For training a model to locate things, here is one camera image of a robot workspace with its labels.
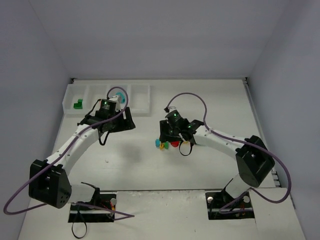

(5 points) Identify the cyan lego brick stack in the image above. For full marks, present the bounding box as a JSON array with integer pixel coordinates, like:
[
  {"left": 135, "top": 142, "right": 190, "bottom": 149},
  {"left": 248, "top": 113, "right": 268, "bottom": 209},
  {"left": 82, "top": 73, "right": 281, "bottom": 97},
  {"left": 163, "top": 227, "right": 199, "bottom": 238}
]
[{"left": 155, "top": 138, "right": 161, "bottom": 148}]

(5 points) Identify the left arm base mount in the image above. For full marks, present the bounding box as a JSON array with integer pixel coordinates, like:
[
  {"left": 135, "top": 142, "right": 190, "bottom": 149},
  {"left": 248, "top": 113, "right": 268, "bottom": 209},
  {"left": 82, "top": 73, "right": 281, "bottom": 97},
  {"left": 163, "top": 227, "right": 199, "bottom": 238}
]
[{"left": 68, "top": 192, "right": 117, "bottom": 223}]

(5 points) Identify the purple cable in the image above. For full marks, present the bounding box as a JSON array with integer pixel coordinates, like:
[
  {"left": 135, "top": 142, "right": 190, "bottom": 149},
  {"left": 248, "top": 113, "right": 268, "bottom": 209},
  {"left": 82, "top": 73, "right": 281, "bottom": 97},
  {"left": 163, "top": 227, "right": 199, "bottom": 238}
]
[
  {"left": 165, "top": 92, "right": 291, "bottom": 214},
  {"left": 3, "top": 86, "right": 136, "bottom": 222}
]

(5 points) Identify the cyan round lego brick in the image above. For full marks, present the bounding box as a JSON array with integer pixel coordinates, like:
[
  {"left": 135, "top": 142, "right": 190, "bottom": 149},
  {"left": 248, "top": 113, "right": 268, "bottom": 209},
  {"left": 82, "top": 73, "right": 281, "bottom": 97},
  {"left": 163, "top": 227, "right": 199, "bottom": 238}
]
[{"left": 115, "top": 91, "right": 127, "bottom": 104}]

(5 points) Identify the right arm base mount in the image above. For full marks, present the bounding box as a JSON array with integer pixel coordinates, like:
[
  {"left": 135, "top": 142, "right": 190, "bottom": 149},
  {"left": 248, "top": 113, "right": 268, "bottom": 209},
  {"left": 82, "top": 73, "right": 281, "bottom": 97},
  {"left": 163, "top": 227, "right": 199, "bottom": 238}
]
[{"left": 205, "top": 191, "right": 255, "bottom": 221}]

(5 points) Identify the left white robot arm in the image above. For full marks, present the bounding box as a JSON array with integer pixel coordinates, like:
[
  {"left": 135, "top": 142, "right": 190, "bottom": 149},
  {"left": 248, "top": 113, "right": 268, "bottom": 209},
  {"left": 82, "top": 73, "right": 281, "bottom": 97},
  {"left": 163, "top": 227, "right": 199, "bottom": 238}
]
[{"left": 28, "top": 96, "right": 136, "bottom": 209}]

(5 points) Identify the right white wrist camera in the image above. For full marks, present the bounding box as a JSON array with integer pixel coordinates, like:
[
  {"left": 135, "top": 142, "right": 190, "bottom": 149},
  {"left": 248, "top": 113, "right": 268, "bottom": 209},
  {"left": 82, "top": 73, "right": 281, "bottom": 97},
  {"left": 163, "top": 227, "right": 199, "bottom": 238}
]
[{"left": 163, "top": 106, "right": 176, "bottom": 113}]

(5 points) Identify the yellow black striped lego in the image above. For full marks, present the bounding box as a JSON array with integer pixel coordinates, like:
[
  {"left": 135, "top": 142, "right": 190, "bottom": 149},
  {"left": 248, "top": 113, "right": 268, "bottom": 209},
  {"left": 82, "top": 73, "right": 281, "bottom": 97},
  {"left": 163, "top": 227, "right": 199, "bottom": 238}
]
[{"left": 159, "top": 142, "right": 165, "bottom": 150}]

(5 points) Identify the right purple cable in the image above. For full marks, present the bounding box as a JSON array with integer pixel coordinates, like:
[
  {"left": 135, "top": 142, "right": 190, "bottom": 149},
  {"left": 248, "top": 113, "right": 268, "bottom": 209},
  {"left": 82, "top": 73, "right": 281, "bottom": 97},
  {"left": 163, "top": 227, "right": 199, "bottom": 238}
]
[{"left": 165, "top": 92, "right": 291, "bottom": 214}]

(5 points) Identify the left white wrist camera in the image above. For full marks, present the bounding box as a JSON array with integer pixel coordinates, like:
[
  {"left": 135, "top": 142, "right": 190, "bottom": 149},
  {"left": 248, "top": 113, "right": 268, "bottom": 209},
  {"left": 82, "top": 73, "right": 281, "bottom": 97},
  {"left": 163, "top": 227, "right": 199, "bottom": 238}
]
[{"left": 109, "top": 95, "right": 122, "bottom": 112}]

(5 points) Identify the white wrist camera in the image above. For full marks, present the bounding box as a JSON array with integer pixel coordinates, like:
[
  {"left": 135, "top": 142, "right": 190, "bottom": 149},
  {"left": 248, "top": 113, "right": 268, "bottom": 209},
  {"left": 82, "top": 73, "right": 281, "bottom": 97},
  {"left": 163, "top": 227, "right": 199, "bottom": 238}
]
[
  {"left": 163, "top": 106, "right": 176, "bottom": 113},
  {"left": 109, "top": 95, "right": 122, "bottom": 112}
]

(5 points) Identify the black cable loop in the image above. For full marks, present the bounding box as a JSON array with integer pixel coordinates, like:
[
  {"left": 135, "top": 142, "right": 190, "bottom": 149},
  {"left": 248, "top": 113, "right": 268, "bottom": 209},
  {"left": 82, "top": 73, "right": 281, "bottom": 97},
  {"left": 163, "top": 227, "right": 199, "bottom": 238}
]
[{"left": 71, "top": 209, "right": 88, "bottom": 239}]

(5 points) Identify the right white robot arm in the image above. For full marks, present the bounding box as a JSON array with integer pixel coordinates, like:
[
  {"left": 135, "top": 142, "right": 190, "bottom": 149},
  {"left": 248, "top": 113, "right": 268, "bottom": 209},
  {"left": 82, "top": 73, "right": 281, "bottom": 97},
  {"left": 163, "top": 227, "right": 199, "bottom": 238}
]
[{"left": 159, "top": 110, "right": 275, "bottom": 203}]

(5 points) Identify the green stepped lego brick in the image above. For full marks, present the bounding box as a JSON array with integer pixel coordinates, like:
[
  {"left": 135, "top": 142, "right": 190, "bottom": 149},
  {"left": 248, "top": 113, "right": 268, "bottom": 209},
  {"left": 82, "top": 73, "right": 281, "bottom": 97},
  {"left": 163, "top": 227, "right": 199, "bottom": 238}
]
[{"left": 73, "top": 98, "right": 83, "bottom": 110}]

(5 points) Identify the red round lego brick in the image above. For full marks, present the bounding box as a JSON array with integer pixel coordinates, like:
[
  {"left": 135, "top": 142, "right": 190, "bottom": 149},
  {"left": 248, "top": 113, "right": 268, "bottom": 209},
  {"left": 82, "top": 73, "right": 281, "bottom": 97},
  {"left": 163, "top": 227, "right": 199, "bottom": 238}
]
[{"left": 170, "top": 141, "right": 180, "bottom": 148}]

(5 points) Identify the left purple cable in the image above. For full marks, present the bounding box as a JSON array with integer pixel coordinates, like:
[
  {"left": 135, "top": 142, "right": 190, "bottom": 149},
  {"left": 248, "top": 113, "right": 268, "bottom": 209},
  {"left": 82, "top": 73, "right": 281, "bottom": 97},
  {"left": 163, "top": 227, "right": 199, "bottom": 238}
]
[{"left": 3, "top": 86, "right": 136, "bottom": 222}]

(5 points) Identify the green lego brick stack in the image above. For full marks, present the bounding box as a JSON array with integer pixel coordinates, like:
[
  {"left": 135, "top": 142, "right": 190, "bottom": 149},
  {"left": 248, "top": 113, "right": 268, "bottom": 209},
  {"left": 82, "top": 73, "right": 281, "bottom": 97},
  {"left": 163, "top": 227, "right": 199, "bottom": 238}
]
[{"left": 164, "top": 142, "right": 170, "bottom": 150}]

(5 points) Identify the clear plastic sorting tray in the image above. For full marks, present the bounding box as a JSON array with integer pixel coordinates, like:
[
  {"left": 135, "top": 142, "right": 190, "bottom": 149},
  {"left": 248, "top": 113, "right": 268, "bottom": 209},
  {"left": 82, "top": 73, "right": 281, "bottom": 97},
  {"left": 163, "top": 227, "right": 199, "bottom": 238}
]
[{"left": 62, "top": 83, "right": 151, "bottom": 117}]

